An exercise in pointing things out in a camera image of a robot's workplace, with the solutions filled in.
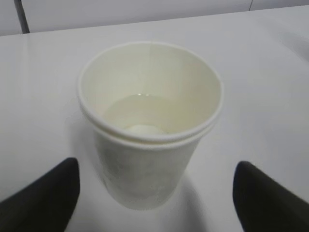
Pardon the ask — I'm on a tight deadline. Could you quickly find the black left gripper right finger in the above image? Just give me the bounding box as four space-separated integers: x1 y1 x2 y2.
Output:
232 161 309 232

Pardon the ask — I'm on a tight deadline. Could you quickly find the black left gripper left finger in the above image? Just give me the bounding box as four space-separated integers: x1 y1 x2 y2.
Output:
0 158 80 232

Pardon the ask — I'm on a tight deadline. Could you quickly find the white paper cup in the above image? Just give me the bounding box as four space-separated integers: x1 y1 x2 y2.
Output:
77 42 224 210

